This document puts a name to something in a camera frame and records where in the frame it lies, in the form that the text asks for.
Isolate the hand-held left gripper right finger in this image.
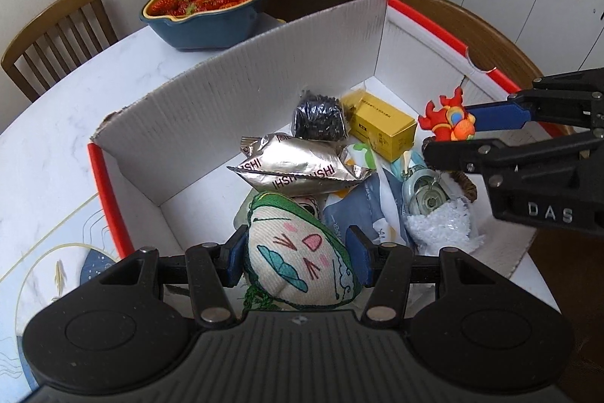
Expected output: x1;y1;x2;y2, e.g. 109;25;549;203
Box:
346;225;509;329

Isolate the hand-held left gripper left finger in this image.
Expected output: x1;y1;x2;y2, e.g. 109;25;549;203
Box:
96;225;249;329

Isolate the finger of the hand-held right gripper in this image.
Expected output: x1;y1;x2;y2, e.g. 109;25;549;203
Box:
421;127;604;178
464;68;604;133

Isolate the red dragon toy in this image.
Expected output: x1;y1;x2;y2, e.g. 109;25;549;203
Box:
417;86;477;143

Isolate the wet wipes pack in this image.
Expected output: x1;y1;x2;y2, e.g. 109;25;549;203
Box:
323;143;416;251

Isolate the green face plush pouch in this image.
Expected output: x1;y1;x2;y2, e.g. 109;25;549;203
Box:
233;190;364;320

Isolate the tiger face plush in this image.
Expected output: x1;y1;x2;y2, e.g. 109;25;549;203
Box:
290;195;324;220

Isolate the bag of white bits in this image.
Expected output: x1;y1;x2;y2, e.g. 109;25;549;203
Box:
405;197;482;260

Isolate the small yellow box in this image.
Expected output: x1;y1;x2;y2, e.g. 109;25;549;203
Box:
340;91;419;162

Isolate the silver foil packet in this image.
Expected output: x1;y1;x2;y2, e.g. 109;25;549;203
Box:
226;132;371;196

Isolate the bag of black beads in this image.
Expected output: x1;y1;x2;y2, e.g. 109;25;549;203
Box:
292;88;350;143

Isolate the red cardboard box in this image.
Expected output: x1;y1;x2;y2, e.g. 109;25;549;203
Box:
88;0;575;291

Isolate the round-backed wooden chair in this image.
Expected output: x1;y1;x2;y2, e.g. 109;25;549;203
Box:
384;0;544;102

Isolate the yellow strainer in blue bowl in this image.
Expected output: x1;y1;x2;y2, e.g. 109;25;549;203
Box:
140;0;279;52

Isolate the slatted wooden chair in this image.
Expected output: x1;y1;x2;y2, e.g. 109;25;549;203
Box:
1;0;119;103

